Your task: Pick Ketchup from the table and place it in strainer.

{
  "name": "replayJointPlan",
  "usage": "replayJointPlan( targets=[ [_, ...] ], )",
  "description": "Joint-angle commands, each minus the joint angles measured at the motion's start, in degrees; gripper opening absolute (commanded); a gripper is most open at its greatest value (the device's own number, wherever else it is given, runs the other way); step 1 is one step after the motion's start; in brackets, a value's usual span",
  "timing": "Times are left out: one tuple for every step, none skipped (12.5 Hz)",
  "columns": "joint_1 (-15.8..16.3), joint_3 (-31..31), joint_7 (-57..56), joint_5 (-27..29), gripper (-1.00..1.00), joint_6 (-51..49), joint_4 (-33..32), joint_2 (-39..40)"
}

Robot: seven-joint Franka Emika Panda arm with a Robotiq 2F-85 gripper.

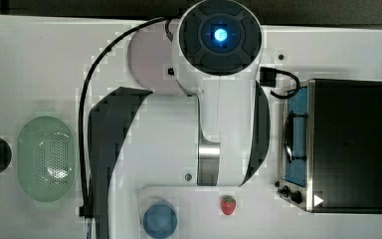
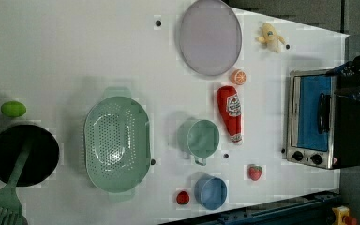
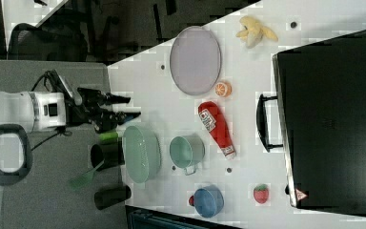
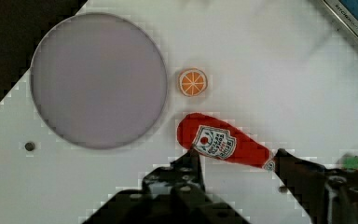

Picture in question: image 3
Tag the black office chair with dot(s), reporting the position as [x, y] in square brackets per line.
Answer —
[46, 44]

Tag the green oval strainer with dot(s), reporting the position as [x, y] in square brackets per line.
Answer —
[141, 153]

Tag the red plush ketchup bottle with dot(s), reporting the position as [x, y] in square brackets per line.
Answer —
[216, 125]

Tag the black cup holding utensils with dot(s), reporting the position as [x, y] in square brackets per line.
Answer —
[110, 155]

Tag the blue bowl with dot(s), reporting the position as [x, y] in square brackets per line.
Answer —
[208, 201]

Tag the lavender oval plate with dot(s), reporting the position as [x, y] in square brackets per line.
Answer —
[195, 61]

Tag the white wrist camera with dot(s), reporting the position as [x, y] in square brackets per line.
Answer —
[68, 89]

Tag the plush strawberry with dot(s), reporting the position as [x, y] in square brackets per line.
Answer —
[261, 193]

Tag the small red ball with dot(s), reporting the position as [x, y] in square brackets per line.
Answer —
[191, 201]

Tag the green utensil handle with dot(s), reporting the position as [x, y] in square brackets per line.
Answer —
[108, 137]

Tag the green pot with handle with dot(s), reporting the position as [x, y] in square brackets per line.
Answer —
[186, 152]

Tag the plush peeled banana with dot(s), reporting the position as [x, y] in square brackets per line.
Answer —
[253, 31]

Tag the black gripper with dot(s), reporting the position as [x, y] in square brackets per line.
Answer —
[91, 110]

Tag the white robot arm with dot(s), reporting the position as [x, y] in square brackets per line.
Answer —
[24, 113]

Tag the plush orange slice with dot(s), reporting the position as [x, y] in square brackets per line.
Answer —
[223, 89]

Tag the black cylinder cup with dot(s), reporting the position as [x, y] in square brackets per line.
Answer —
[106, 198]

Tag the green spatula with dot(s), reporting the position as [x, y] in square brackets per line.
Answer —
[84, 179]

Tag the black toaster oven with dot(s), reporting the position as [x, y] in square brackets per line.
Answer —
[321, 99]

